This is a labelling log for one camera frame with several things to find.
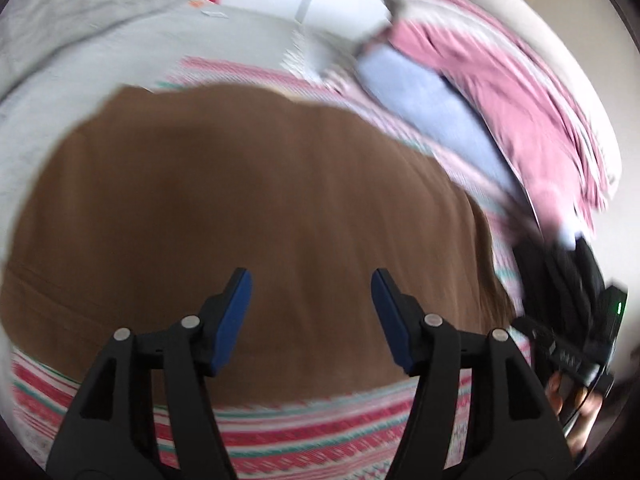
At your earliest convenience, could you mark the brown coat with fleece collar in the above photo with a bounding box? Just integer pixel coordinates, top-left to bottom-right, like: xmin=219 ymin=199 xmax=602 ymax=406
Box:
xmin=0 ymin=85 xmax=518 ymax=411

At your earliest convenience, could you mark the pink velvet blanket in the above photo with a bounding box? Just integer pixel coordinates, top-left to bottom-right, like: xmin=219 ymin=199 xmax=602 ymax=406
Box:
xmin=385 ymin=10 xmax=613 ymax=241

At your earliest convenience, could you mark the patterned knit-print blanket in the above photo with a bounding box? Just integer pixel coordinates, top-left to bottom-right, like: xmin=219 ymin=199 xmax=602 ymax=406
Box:
xmin=10 ymin=55 xmax=538 ymax=480

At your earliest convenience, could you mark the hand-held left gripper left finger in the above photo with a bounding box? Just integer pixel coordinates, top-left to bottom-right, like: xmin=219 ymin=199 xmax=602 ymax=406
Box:
xmin=47 ymin=267 xmax=253 ymax=480

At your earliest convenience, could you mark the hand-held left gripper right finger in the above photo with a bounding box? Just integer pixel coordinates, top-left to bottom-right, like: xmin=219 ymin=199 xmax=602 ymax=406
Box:
xmin=371 ymin=267 xmax=576 ymax=480

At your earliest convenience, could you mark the white fringed throw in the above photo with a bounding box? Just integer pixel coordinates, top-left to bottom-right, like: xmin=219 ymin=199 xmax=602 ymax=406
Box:
xmin=282 ymin=27 xmax=363 ymax=83

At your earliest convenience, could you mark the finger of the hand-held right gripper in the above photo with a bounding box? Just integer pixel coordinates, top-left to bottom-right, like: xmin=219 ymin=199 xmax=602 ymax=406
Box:
xmin=511 ymin=316 xmax=555 ymax=357

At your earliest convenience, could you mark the black puffer jacket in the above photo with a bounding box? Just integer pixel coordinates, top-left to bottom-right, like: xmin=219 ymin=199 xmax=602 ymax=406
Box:
xmin=511 ymin=236 xmax=610 ymax=361

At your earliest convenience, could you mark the person's right hand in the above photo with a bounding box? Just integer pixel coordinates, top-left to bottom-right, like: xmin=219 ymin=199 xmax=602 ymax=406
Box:
xmin=546 ymin=374 xmax=603 ymax=458

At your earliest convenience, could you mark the grey quilted backrest cushion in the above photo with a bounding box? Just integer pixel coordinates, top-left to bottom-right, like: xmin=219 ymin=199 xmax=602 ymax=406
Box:
xmin=0 ymin=0 xmax=203 ymax=93

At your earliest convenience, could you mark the grey plush bed cover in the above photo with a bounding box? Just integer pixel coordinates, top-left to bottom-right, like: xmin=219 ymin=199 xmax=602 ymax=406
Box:
xmin=0 ymin=5 xmax=361 ymax=241

